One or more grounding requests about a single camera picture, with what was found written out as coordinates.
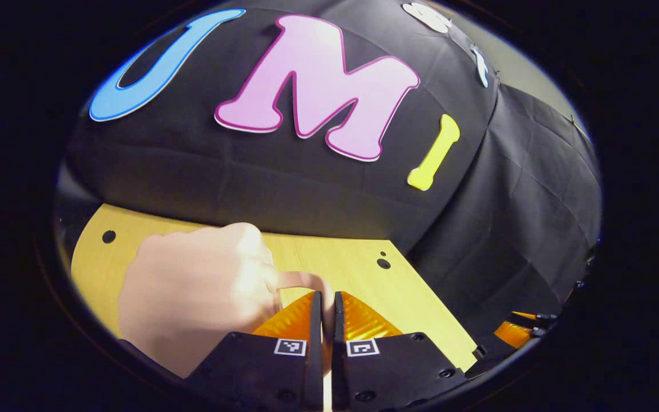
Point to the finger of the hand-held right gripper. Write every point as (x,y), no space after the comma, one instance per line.
(544,320)
(512,335)

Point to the pink hard-shell suitcase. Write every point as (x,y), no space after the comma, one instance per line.
(192,297)

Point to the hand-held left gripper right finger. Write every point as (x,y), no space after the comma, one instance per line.
(338,326)

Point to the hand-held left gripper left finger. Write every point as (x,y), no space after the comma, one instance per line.
(316,326)

